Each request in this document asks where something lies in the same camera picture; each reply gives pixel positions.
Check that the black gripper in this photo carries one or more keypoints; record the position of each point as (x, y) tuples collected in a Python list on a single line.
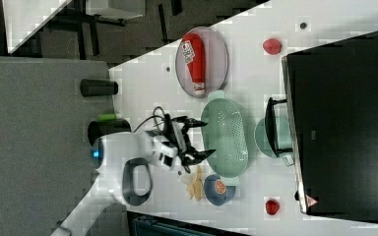
[(192, 156)]

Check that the mint green oval strainer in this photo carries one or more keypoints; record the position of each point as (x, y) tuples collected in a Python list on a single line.
[(224, 132)]

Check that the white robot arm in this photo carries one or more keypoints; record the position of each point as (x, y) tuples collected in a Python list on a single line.
[(121, 155)]

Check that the blue bowl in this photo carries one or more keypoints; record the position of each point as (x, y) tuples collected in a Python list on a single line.
[(216, 192)]

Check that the orange slice toy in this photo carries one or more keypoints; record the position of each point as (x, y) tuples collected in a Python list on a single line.
[(220, 187)]

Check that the grey oval plate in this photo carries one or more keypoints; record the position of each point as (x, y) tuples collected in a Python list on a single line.
[(216, 63)]

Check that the small mint green pot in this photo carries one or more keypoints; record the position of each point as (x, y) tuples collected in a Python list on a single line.
[(275, 142)]

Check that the red ketchup bottle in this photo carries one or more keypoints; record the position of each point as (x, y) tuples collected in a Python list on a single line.
[(195, 60)]

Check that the blue bin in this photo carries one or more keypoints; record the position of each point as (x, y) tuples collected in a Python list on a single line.
[(145, 226)]

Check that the red plush strawberry near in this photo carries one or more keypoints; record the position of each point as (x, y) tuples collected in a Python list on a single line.
[(272, 207)]

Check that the red plush strawberry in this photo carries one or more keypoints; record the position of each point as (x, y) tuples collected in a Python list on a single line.
[(272, 207), (272, 46)]

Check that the black cylinder cup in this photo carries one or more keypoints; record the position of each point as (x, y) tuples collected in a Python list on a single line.
[(90, 88)]

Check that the red plush strawberry far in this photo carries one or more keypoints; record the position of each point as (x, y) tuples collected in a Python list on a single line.
[(272, 46)]

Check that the black toaster oven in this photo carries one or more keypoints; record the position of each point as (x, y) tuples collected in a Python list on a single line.
[(331, 95)]

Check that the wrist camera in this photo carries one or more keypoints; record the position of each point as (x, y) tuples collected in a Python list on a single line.
[(179, 136)]

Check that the lime green utensil handle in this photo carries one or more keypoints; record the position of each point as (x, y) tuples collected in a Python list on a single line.
[(108, 117)]

